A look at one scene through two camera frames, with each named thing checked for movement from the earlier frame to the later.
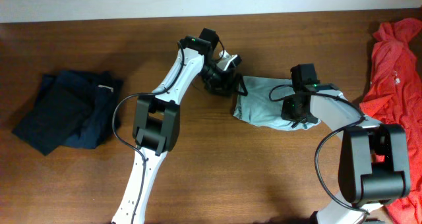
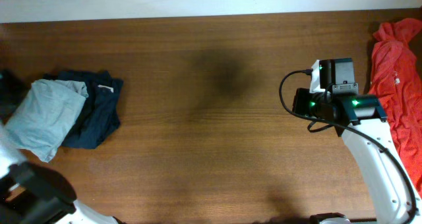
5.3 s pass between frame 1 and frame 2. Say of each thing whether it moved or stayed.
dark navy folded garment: stayed
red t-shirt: stayed
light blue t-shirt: moved
